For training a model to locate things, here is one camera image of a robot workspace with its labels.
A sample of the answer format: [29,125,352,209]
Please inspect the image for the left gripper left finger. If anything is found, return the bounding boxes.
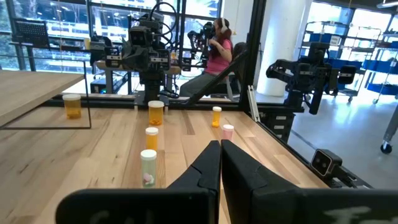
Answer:
[55,139,222,224]

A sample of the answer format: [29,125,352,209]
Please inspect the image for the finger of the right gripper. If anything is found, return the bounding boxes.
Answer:
[136,41,152,72]
[121,40,138,72]

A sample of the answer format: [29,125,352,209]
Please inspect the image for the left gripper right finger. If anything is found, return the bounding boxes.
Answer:
[220,139,398,224]

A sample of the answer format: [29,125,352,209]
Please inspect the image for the green medicine bottle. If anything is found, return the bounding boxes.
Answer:
[140,149,158,189]

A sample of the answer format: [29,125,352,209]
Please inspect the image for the large orange medicine bottle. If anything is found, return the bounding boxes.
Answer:
[62,93,83,120]
[147,100,165,127]

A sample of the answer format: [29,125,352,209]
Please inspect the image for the pink medicine bottle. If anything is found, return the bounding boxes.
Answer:
[221,124,235,142]

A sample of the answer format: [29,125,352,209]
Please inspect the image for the wooden shelf, black legs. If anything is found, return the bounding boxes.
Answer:
[0,54,93,130]

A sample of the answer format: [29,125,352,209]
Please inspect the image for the background wooden desk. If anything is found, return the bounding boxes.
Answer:
[95,58,183,94]

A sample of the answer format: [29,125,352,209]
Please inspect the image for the black computer case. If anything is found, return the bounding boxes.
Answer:
[90,77,121,95]

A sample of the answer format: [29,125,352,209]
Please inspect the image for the person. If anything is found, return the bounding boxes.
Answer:
[179,17,234,98]

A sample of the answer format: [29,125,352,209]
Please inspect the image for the black controller boxes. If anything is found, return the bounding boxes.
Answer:
[264,111,296,142]

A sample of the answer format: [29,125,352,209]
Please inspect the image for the black perforated panel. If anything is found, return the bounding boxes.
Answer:
[12,18,50,48]

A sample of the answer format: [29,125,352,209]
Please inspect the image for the white round pillar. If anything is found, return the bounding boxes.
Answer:
[256,0,312,97]

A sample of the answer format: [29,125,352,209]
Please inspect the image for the grey cart leg with caster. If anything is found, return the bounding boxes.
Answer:
[379,104,398,156]

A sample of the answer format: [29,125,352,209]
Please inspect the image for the metal rack with blue bins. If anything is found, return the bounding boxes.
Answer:
[300,20,384,103]
[362,30,398,105]

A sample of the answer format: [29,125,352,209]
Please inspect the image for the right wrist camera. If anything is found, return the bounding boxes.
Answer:
[129,26,154,47]

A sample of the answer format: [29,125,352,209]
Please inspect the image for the table-level camera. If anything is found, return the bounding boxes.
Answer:
[310,148,358,187]

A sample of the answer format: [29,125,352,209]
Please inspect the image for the silver metal bracket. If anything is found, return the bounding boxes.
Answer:
[247,85,261,123]

